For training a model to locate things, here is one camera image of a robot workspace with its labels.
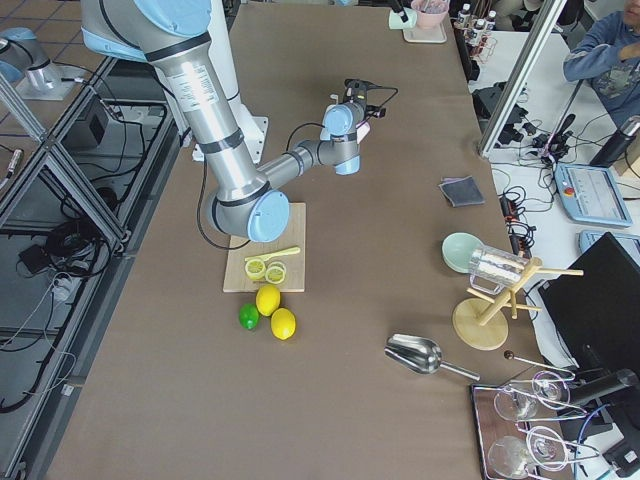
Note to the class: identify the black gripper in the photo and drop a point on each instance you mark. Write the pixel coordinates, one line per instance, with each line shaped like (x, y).
(356, 93)
(398, 5)

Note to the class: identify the green plastic cup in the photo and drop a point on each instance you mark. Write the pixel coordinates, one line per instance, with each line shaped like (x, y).
(397, 21)

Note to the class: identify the pink plastic cup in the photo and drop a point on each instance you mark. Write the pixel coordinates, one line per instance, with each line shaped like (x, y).
(364, 131)

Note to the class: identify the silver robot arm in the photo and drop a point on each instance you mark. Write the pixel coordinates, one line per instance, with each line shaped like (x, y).
(173, 36)

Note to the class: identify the pink bowl with ice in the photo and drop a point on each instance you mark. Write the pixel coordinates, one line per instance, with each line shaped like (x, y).
(430, 13)

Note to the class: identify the cream plastic tray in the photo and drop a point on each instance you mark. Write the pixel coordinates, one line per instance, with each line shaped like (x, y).
(431, 35)

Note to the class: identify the grey folded cloth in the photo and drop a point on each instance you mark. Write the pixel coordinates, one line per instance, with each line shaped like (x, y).
(461, 191)

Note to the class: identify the yellow plastic knife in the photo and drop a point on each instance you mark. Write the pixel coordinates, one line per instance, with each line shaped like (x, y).
(279, 253)

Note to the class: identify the green ceramic bowl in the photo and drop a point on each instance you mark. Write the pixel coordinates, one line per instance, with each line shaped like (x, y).
(457, 249)

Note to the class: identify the lemon slice right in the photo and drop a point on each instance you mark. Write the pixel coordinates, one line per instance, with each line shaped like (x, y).
(276, 273)

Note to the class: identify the lemon slice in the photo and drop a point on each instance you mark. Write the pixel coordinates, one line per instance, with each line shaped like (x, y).
(255, 269)
(276, 273)

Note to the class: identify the lemon slice left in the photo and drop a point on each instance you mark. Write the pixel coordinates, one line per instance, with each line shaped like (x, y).
(255, 269)

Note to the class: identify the bamboo cutting board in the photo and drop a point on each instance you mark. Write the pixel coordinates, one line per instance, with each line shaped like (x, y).
(284, 259)

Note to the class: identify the yellow lemon upper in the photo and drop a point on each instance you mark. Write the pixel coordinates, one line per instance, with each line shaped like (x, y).
(268, 299)

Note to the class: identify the yellow lemon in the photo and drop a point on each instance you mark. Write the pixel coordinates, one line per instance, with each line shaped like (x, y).
(268, 299)
(283, 324)

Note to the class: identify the clear glass pitcher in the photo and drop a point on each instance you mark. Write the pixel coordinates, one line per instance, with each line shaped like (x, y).
(491, 269)

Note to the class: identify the yellow lemon lower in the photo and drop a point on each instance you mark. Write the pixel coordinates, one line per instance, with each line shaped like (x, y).
(283, 324)

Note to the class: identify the green lime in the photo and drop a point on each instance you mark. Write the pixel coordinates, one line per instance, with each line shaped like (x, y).
(249, 316)

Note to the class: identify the blue teach pendant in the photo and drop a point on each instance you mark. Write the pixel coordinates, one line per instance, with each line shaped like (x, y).
(587, 238)
(590, 195)

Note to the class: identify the wooden mug tree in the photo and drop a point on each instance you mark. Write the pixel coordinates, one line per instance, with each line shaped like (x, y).
(480, 322)

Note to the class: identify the metal scoop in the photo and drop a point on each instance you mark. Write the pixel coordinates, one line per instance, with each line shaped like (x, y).
(422, 355)

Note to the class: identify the black monitor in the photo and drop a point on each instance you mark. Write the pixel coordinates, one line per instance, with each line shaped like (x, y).
(597, 314)

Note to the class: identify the wine glass rack tray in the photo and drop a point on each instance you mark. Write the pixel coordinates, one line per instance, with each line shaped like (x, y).
(517, 427)

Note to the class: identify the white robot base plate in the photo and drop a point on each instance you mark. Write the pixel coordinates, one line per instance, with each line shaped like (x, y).
(252, 135)

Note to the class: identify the aluminium frame post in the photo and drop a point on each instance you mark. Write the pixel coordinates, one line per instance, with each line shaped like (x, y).
(532, 48)

